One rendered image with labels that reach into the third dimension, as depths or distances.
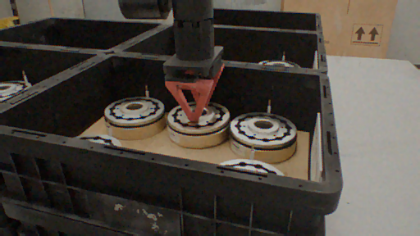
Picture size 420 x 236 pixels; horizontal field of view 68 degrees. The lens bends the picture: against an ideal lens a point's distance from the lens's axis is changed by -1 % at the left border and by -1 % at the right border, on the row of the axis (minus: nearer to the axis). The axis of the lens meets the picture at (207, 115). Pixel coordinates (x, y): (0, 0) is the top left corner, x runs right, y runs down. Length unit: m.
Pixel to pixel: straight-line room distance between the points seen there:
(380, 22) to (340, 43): 0.39
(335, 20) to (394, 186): 2.78
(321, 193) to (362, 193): 0.40
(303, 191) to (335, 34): 3.15
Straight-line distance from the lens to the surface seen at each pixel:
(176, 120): 0.50
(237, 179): 0.27
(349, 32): 3.41
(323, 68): 0.56
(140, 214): 0.35
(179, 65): 0.43
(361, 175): 0.71
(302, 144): 0.52
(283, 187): 0.27
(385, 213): 0.64
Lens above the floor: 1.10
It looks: 28 degrees down
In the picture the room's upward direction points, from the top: straight up
